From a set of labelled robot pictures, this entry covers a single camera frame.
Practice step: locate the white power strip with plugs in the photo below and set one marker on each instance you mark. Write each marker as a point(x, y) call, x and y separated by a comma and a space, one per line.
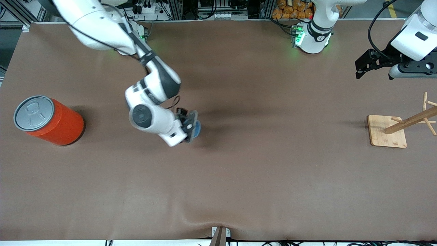
point(148, 9)

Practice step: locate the orange snack bag pile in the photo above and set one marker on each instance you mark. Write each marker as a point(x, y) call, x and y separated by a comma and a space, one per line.
point(292, 8)

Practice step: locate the metal clamp bracket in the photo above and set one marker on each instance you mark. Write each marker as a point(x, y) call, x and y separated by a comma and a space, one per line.
point(228, 232)

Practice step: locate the brown table mat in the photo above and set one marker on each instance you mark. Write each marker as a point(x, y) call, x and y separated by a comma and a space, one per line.
point(218, 177)

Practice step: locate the wooden cup rack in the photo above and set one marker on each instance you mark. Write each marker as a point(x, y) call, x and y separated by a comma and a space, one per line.
point(387, 135)

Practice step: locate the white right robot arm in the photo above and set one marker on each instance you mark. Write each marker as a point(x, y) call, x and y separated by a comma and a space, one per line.
point(150, 118)

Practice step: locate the long white power strip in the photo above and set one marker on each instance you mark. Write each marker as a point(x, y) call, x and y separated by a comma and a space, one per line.
point(230, 15)

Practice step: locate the aluminium frame profile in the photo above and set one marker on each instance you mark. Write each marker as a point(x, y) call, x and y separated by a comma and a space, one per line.
point(24, 13)
point(174, 8)
point(267, 8)

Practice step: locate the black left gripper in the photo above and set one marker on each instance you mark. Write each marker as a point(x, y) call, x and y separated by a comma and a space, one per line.
point(385, 59)

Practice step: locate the grey camera stand pole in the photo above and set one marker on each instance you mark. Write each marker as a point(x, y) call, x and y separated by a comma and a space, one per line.
point(218, 239)

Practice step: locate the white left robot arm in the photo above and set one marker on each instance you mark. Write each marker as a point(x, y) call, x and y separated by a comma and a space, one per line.
point(312, 41)

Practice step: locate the light blue plastic cup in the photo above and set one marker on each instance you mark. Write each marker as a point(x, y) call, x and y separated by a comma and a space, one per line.
point(198, 129)

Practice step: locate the orange can with grey lid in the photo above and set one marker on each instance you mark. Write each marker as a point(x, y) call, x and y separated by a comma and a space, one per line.
point(58, 124)

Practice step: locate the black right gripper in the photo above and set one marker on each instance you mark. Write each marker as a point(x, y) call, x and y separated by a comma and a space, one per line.
point(180, 113)

